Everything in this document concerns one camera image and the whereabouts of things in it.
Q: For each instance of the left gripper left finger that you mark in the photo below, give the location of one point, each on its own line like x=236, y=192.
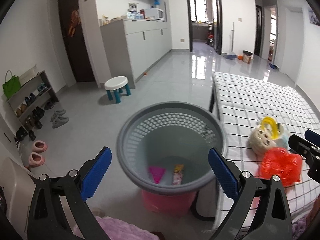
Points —
x=93, y=171

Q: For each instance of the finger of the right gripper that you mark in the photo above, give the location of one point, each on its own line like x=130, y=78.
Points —
x=312, y=137
x=302, y=146

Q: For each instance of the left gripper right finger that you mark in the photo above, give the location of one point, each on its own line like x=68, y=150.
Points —
x=227, y=174

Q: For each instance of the red plastic bag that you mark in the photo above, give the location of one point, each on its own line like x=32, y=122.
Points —
x=279, y=161

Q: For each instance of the grey perforated trash basket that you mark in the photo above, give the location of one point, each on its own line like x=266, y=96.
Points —
x=164, y=135

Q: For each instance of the crumpled beige tissue wad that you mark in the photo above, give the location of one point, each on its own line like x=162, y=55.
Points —
x=260, y=142

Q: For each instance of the colourful snack wrapper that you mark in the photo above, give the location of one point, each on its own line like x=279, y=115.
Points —
x=178, y=174

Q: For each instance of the purple fluffy rug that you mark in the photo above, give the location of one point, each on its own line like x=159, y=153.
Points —
x=121, y=230

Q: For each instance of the pink slipper near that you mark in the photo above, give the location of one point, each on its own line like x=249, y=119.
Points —
x=36, y=159

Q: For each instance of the pink slipper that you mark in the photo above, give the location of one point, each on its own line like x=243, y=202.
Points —
x=39, y=147
x=36, y=159

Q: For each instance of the pink stool under basket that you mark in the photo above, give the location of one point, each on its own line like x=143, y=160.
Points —
x=177, y=205

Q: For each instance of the pink slipper far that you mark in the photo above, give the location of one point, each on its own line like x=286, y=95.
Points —
x=39, y=147

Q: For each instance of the grey sneaker far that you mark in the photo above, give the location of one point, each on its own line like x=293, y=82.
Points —
x=57, y=113

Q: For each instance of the small waste bin black liner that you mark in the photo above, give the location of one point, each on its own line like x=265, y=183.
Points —
x=247, y=56

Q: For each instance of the grey shoe rack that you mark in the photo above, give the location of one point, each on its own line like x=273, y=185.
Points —
x=32, y=95

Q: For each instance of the white teal stool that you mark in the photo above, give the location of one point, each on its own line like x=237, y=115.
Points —
x=114, y=87

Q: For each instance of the blue dustpan with broom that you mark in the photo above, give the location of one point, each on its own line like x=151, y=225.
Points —
x=231, y=55

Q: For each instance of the green handbag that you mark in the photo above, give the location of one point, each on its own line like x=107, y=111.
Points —
x=12, y=84

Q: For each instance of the red scooter in hallway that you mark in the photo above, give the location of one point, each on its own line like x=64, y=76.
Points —
x=210, y=36

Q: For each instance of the white grey sideboard cabinet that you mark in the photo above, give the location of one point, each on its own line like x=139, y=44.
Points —
x=132, y=47

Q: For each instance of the white microwave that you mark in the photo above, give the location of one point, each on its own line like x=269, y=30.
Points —
x=154, y=14

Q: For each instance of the dark brown entrance door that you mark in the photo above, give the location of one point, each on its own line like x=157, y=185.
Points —
x=73, y=38

